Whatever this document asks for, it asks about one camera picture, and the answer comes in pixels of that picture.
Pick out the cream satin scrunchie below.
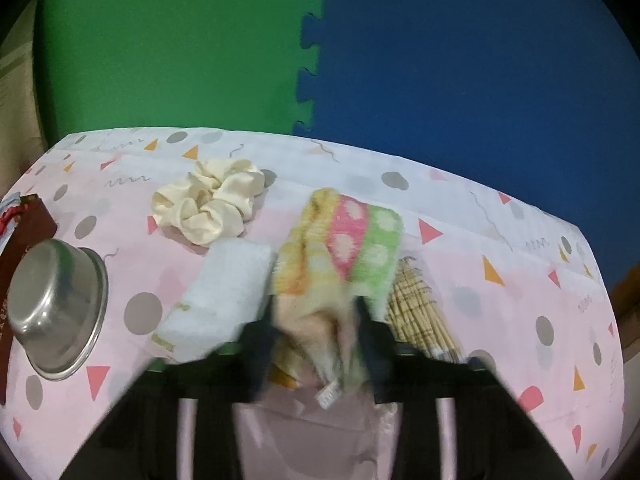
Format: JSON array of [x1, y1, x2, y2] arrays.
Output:
[[151, 158, 265, 247]]

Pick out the blue foam mat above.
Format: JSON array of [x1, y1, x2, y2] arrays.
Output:
[[292, 0, 640, 307]]

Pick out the colourful dotted towel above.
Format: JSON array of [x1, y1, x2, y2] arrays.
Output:
[[272, 187, 405, 402]]

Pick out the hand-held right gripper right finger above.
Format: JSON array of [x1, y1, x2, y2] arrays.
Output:
[[354, 296, 576, 480]]

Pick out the stainless steel bowl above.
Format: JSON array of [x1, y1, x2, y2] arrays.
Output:
[[7, 238, 110, 382]]

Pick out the bamboo stick mat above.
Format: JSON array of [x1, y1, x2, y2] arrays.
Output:
[[385, 256, 467, 364]]

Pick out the pink patterned tablecloth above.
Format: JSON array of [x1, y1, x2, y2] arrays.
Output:
[[0, 130, 629, 480]]

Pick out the white folded towel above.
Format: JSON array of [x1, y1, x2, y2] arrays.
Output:
[[151, 240, 279, 361]]

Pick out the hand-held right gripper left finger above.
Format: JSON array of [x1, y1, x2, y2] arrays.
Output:
[[60, 300, 277, 480]]

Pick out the green foam mat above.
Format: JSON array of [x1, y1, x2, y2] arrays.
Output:
[[32, 0, 328, 137]]

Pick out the beige printed curtain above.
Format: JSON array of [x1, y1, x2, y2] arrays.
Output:
[[0, 5, 52, 192]]

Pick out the gold metal tin tray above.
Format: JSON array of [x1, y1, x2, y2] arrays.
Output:
[[0, 192, 59, 406]]

